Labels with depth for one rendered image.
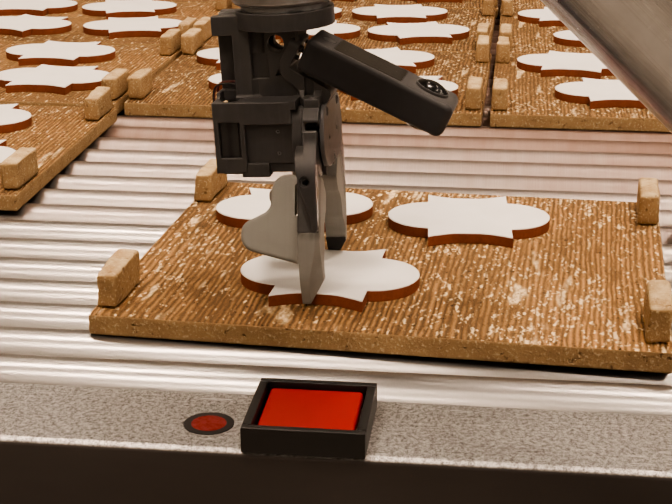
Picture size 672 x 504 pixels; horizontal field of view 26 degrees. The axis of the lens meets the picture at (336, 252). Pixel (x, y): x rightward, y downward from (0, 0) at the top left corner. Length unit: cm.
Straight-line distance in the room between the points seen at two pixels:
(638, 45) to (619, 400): 49
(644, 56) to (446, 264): 65
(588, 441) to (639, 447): 3
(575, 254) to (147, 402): 39
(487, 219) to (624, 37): 72
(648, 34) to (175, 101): 122
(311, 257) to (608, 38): 54
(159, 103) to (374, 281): 66
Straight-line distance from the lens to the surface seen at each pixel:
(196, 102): 169
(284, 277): 109
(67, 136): 155
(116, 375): 100
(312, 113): 103
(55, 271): 121
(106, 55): 194
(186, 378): 99
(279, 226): 104
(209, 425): 92
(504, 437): 91
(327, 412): 91
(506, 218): 123
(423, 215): 123
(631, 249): 120
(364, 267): 111
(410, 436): 91
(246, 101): 104
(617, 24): 51
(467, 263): 115
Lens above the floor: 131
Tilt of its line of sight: 19 degrees down
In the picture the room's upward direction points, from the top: straight up
